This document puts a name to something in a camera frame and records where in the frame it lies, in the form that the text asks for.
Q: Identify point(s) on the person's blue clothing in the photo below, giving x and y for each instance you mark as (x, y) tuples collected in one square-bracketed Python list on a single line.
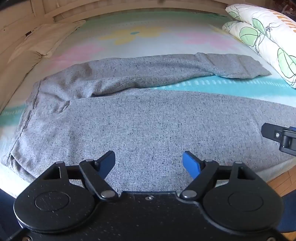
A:
[(288, 213)]

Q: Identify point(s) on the cream pillow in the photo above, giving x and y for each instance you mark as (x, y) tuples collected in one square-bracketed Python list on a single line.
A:
[(46, 39)]

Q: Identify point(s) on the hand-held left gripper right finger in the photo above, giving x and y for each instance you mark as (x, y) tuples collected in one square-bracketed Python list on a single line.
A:
[(190, 163)]

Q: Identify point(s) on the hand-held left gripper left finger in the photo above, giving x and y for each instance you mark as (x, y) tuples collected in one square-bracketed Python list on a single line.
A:
[(108, 162)]

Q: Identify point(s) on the pastel floral bed blanket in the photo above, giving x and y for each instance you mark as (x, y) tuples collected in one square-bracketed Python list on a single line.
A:
[(161, 41)]

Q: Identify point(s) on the grey pants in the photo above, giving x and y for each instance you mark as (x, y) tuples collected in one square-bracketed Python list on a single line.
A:
[(138, 115)]

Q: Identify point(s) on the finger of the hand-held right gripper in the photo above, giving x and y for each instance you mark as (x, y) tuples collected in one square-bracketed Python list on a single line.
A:
[(272, 133)]

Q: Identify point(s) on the leaf-print white pillow lower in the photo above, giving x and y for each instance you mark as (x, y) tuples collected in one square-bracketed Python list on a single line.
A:
[(266, 44)]

